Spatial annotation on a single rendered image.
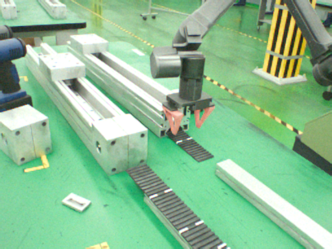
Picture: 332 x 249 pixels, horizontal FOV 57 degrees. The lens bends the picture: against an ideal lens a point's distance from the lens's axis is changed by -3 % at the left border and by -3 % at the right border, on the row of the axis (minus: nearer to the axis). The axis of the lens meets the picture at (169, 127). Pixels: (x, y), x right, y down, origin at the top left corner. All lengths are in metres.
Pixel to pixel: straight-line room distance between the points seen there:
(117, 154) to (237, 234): 0.30
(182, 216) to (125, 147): 0.21
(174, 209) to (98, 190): 0.18
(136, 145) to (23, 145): 0.26
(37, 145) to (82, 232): 0.28
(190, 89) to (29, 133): 0.39
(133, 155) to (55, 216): 0.22
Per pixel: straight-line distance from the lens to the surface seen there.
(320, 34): 1.00
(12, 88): 1.02
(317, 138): 0.93
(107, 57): 1.28
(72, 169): 0.76
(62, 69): 1.03
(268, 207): 0.66
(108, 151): 0.69
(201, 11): 0.83
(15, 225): 0.65
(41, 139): 0.80
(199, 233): 0.56
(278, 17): 3.99
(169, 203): 0.61
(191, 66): 0.74
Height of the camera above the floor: 1.22
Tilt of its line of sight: 28 degrees down
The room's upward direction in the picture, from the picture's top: 4 degrees clockwise
